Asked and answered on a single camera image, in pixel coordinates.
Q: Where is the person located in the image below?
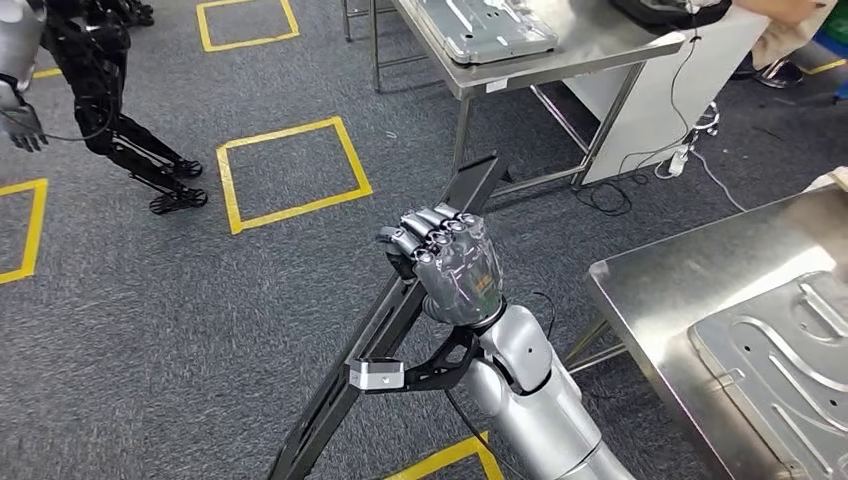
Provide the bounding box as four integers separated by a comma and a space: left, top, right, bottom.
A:
728, 0, 839, 89

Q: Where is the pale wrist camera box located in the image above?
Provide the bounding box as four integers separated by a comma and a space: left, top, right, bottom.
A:
349, 358, 405, 392

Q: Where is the black tangled floor cable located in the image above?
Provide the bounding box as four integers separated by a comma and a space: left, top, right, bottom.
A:
572, 177, 636, 217

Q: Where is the steel table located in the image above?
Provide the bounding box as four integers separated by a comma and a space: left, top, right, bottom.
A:
341, 0, 687, 200

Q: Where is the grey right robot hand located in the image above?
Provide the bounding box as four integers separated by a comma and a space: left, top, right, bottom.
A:
377, 203, 506, 327

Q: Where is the yellow floor tape square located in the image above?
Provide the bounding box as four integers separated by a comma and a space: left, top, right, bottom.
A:
0, 177, 50, 286
195, 0, 301, 54
216, 116, 374, 236
384, 431, 506, 480

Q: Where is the standing humanoid grey hand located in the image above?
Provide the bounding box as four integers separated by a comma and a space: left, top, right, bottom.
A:
0, 99, 49, 154

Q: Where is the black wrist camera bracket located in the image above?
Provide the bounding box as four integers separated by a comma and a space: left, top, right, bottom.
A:
400, 327, 482, 393

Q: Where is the standing humanoid black cable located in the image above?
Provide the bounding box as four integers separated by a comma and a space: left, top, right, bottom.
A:
0, 99, 124, 144

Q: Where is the long black metal part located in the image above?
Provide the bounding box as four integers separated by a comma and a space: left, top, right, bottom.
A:
266, 153, 511, 480

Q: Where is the white board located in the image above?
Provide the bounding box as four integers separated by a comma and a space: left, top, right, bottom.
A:
563, 6, 773, 187

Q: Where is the grey stamped metal panel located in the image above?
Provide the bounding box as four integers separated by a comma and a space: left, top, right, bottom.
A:
413, 0, 560, 66
687, 270, 848, 480

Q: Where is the white power strip cable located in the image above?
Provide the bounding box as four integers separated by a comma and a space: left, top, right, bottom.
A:
654, 148, 748, 213

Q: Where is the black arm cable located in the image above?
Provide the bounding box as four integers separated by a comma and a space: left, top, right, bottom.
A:
445, 291, 558, 480

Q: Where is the steel workbench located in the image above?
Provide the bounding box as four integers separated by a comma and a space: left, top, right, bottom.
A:
566, 182, 848, 480

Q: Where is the black and white headset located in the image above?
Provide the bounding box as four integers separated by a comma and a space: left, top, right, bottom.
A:
609, 0, 733, 31

